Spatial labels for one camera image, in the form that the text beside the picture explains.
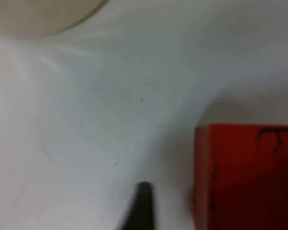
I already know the red block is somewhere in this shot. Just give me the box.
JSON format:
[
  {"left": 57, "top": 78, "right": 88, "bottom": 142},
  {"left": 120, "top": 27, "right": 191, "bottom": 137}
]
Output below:
[{"left": 193, "top": 123, "right": 288, "bottom": 230}]

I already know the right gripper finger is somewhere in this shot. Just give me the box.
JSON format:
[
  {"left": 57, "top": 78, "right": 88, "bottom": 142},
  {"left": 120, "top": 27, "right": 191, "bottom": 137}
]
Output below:
[{"left": 119, "top": 181, "right": 157, "bottom": 230}]

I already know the cream box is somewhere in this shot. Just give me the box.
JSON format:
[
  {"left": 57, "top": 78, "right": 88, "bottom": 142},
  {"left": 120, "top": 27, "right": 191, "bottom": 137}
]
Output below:
[{"left": 0, "top": 0, "right": 110, "bottom": 37}]

